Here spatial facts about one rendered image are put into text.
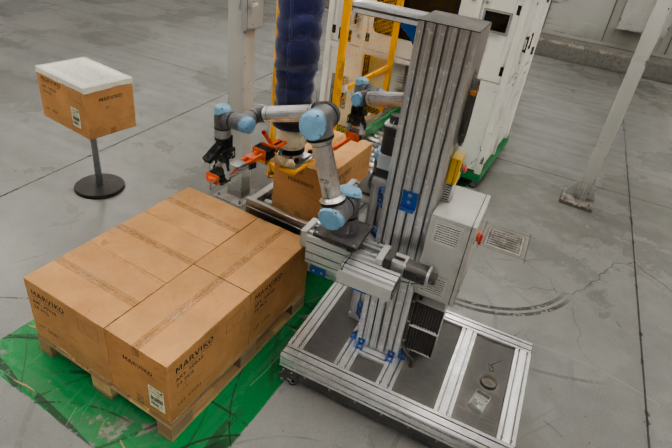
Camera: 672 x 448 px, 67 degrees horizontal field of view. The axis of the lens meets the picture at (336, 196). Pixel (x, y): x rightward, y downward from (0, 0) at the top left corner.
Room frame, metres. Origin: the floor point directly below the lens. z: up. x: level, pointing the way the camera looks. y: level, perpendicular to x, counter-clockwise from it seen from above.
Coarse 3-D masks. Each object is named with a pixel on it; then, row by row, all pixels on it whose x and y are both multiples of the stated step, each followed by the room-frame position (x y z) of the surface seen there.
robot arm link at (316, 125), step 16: (320, 112) 1.92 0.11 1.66; (336, 112) 2.00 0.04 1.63; (304, 128) 1.89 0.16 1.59; (320, 128) 1.87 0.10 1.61; (320, 144) 1.89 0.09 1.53; (320, 160) 1.89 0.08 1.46; (320, 176) 1.89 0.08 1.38; (336, 176) 1.90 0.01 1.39; (336, 192) 1.88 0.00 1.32; (336, 208) 1.85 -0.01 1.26; (352, 208) 1.93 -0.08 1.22; (336, 224) 1.83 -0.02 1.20
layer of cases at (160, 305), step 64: (192, 192) 2.93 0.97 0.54; (64, 256) 2.12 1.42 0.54; (128, 256) 2.19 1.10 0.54; (192, 256) 2.26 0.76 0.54; (256, 256) 2.34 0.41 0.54; (64, 320) 1.80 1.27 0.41; (128, 320) 1.73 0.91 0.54; (192, 320) 1.79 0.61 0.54; (256, 320) 2.09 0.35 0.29; (128, 384) 1.61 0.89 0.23; (192, 384) 1.63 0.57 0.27
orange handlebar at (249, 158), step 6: (348, 138) 2.71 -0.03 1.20; (282, 144) 2.53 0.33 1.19; (336, 144) 2.61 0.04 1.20; (342, 144) 2.64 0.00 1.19; (246, 156) 2.31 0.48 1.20; (252, 156) 2.32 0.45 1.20; (258, 156) 2.33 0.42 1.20; (246, 162) 2.26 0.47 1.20; (252, 162) 2.29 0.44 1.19; (210, 180) 2.06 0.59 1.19
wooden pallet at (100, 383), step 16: (288, 320) 2.41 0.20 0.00; (272, 336) 2.25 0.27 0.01; (48, 352) 1.89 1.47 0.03; (64, 352) 1.82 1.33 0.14; (256, 352) 2.10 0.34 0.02; (240, 368) 1.97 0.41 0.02; (96, 384) 1.72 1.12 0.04; (112, 384) 1.66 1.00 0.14; (224, 384) 1.85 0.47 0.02; (208, 400) 1.73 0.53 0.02; (160, 416) 1.52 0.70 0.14; (192, 416) 1.62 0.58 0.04; (160, 432) 1.52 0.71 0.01; (176, 432) 1.52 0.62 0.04
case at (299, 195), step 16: (352, 144) 3.17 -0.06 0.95; (368, 144) 3.20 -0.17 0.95; (336, 160) 2.90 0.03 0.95; (352, 160) 2.96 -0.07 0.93; (368, 160) 3.21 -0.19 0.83; (288, 176) 2.82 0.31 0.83; (304, 176) 2.77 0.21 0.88; (352, 176) 3.00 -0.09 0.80; (288, 192) 2.81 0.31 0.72; (304, 192) 2.76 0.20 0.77; (320, 192) 2.71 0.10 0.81; (288, 208) 2.81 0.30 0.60; (304, 208) 2.76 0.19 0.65; (320, 208) 2.71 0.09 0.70
